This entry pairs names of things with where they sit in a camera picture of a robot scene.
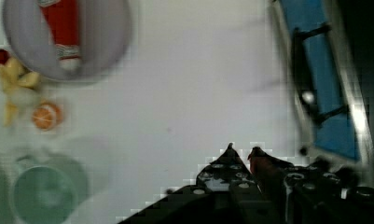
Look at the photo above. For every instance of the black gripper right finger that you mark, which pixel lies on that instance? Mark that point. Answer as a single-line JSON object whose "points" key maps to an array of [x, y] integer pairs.
{"points": [[269, 172]]}

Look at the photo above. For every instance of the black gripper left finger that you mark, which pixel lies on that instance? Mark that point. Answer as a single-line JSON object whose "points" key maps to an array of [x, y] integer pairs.
{"points": [[227, 169]]}

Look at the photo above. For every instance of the teal green cup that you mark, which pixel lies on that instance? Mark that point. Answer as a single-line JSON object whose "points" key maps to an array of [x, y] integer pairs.
{"points": [[47, 192]]}

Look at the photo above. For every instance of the grey round plate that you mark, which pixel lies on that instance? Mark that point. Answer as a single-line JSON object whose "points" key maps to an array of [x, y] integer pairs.
{"points": [[105, 28]]}

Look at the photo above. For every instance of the orange slice toy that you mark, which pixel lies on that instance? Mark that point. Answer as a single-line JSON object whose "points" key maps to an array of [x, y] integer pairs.
{"points": [[47, 116]]}

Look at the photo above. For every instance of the yellow plush peeled banana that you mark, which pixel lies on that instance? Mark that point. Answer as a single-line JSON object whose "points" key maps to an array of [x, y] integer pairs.
{"points": [[18, 85]]}

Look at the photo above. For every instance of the red plush ketchup bottle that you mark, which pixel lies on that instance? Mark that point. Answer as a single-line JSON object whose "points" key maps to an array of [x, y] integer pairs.
{"points": [[63, 22]]}

